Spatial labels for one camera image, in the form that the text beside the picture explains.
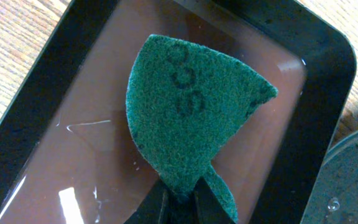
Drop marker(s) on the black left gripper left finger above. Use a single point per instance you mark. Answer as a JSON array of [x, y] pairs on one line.
[[154, 208]]

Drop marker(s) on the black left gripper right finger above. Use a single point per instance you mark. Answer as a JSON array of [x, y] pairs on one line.
[[206, 207]]

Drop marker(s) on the green yellow sponge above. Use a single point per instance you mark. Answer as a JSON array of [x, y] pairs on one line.
[[184, 101]]

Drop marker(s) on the black rectangular water tray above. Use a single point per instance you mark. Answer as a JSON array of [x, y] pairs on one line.
[[66, 155]]

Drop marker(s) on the round black serving tray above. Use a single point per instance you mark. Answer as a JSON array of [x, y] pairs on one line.
[[334, 198]]

